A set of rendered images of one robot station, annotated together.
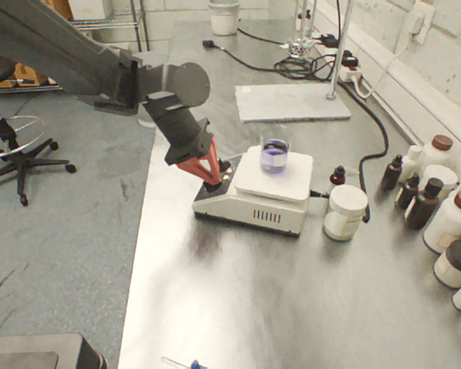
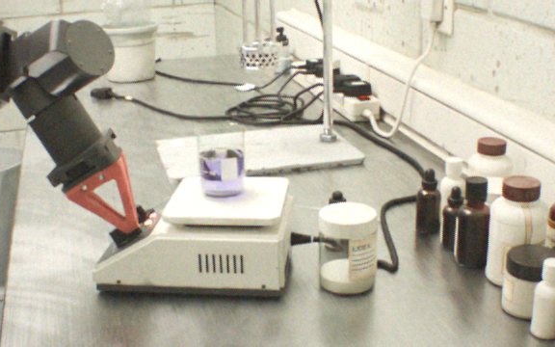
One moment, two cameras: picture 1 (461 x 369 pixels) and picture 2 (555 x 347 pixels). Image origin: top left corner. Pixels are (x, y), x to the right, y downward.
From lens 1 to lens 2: 0.36 m
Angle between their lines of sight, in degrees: 25
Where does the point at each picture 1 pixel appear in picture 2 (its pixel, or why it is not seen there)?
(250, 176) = (187, 203)
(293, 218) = (264, 256)
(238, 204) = (171, 249)
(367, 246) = (396, 296)
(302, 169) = (271, 191)
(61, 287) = not seen: outside the picture
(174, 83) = (66, 42)
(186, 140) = (81, 146)
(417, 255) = (476, 295)
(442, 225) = (498, 235)
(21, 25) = not seen: outside the picture
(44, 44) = not seen: outside the picture
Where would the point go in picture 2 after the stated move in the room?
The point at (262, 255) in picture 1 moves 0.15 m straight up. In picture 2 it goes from (222, 324) to (213, 175)
